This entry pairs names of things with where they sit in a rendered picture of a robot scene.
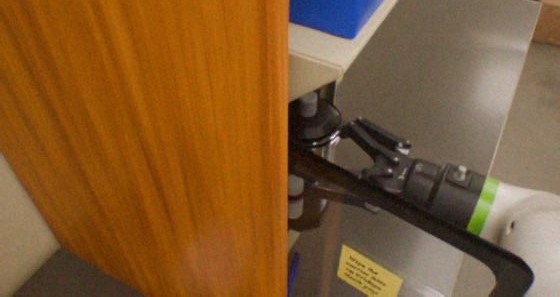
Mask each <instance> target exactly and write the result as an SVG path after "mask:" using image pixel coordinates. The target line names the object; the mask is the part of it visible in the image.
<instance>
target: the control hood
mask: <svg viewBox="0 0 560 297"><path fill-rule="evenodd" d="M397 2H398V0H385V1H384V2H383V3H382V4H381V5H380V6H379V7H378V9H377V10H376V12H375V14H374V15H372V17H371V18H370V19H369V20H368V22H367V23H366V24H365V25H364V27H363V28H362V30H361V31H360V32H359V33H358V35H357V36H356V37H355V38H353V39H347V38H344V37H338V36H335V35H332V34H329V33H326V32H322V31H319V30H317V29H313V28H310V27H308V26H304V25H297V24H295V23H292V22H288V103H290V102H292V101H294V100H296V99H297V98H299V97H301V96H303V95H305V94H307V93H310V92H312V91H314V90H316V89H318V88H319V87H321V86H323V85H325V84H328V83H330V82H333V81H335V80H337V79H339V78H341V77H342V75H343V73H344V72H345V71H346V70H347V69H348V68H349V66H350V65H351V64H352V62H353V60H354V59H355V58H356V57H357V55H358V54H359V53H360V51H361V50H362V48H364V47H365V44H366V43H367V41H368V40H369V39H370V37H372V36H373V34H374V33H375V32H376V29H377V27H378V26H380V24H381V23H382V22H383V20H384V19H385V18H386V16H387V15H388V13H389V12H390V11H391V9H392V8H393V7H394V5H395V4H396V3H397Z"/></svg>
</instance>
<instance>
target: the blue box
mask: <svg viewBox="0 0 560 297"><path fill-rule="evenodd" d="M384 1H385V0H289V7H288V22H292V23H295V24H297V25H304V26H308V27H310V28H313V29H317V30H319V31H322V32H326V33H329V34H332V35H335V36H338V37H344V38H347V39H353V38H355V37H356V36H357V35H358V33H359V32H360V31H361V30H362V28H363V27H364V25H365V24H366V23H367V22H368V20H369V19H370V18H371V17H372V15H374V14H375V12H376V10H377V9H378V7H379V6H380V5H381V4H382V3H383V2H384Z"/></svg>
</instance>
